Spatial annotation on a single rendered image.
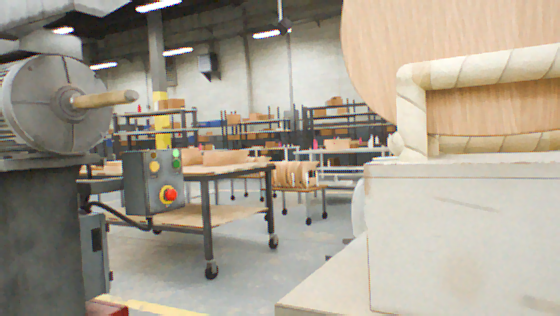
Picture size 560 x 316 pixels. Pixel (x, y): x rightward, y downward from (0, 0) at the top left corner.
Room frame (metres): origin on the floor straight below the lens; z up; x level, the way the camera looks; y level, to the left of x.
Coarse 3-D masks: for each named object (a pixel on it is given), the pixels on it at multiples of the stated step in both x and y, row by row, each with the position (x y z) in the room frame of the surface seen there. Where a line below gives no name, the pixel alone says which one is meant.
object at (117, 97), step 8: (80, 96) 0.93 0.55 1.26; (88, 96) 0.91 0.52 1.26; (96, 96) 0.89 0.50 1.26; (104, 96) 0.88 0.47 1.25; (112, 96) 0.87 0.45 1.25; (120, 96) 0.85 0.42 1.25; (80, 104) 0.92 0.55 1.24; (88, 104) 0.91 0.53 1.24; (96, 104) 0.90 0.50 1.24; (104, 104) 0.89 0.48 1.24; (112, 104) 0.88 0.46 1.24; (120, 104) 0.88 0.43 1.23
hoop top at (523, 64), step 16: (528, 48) 0.37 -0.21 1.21; (544, 48) 0.36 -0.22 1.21; (416, 64) 0.41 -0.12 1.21; (432, 64) 0.40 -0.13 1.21; (448, 64) 0.39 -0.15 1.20; (464, 64) 0.39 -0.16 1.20; (480, 64) 0.38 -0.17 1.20; (496, 64) 0.37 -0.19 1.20; (512, 64) 0.37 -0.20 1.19; (528, 64) 0.36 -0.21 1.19; (544, 64) 0.35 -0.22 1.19; (416, 80) 0.41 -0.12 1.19; (432, 80) 0.40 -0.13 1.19; (448, 80) 0.39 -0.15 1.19; (464, 80) 0.39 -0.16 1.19; (480, 80) 0.38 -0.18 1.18; (496, 80) 0.38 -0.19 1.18; (512, 80) 0.37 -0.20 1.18
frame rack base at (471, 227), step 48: (384, 192) 0.41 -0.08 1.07; (432, 192) 0.39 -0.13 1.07; (480, 192) 0.37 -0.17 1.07; (528, 192) 0.35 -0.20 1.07; (384, 240) 0.42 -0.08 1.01; (432, 240) 0.39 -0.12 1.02; (480, 240) 0.37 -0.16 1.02; (528, 240) 0.35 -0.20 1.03; (384, 288) 0.42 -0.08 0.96; (432, 288) 0.39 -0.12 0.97; (480, 288) 0.37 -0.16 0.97; (528, 288) 0.35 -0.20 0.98
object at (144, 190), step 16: (128, 160) 1.15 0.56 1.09; (144, 160) 1.13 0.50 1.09; (160, 160) 1.18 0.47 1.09; (128, 176) 1.15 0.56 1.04; (144, 176) 1.13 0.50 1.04; (160, 176) 1.17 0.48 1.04; (176, 176) 1.23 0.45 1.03; (128, 192) 1.16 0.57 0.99; (144, 192) 1.13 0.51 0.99; (160, 192) 1.17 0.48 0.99; (112, 208) 1.19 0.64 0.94; (128, 208) 1.16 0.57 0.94; (144, 208) 1.13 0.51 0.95; (160, 208) 1.17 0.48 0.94; (176, 208) 1.23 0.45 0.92
